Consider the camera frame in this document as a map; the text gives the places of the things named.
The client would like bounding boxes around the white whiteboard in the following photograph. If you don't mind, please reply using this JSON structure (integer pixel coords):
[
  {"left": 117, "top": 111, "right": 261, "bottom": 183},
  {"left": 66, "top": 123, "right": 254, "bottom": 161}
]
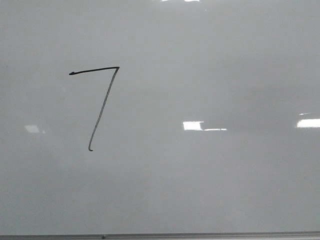
[{"left": 0, "top": 0, "right": 320, "bottom": 235}]

